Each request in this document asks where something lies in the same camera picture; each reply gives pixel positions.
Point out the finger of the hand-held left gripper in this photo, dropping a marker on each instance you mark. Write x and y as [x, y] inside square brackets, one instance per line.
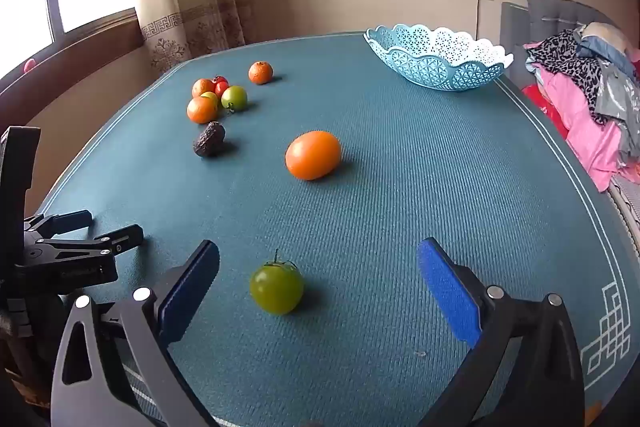
[70, 221]
[122, 239]

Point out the green tomato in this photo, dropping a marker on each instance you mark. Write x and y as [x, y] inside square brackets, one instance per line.
[234, 98]
[276, 289]

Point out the small yellow-green tomato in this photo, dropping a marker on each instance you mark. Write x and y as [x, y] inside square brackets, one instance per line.
[210, 97]

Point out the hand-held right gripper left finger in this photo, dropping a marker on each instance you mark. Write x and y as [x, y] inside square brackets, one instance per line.
[187, 294]

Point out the pile of clothes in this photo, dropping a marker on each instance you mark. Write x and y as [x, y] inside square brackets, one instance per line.
[580, 122]

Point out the smooth oval orange tomato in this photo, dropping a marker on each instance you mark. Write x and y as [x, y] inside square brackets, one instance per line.
[313, 155]

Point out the cream and blue cloth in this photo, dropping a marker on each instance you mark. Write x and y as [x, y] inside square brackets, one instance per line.
[600, 39]

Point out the red cloth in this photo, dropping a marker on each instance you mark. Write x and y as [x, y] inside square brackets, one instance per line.
[545, 104]

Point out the leopard print cloth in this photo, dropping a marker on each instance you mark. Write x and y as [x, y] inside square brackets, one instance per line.
[565, 57]

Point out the red cherry tomato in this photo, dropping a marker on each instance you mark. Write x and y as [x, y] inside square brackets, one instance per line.
[219, 80]
[222, 89]

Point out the silver grey cloth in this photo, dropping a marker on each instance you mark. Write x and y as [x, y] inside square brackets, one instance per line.
[620, 97]

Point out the grey bed mattress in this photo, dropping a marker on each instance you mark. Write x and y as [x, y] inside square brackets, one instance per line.
[625, 212]

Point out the light blue lattice basket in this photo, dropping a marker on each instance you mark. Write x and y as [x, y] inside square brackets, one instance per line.
[440, 67]

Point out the grey upholstered chair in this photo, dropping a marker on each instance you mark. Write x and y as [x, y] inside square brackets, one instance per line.
[550, 14]

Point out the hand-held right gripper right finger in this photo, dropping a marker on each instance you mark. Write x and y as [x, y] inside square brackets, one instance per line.
[447, 292]

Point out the small pink object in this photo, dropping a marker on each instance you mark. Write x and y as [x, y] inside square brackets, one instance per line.
[29, 65]

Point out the dark wrinkled avocado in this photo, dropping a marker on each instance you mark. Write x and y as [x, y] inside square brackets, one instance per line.
[209, 141]

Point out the orange tangerine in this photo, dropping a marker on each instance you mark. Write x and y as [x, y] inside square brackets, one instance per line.
[202, 111]
[260, 72]
[202, 87]

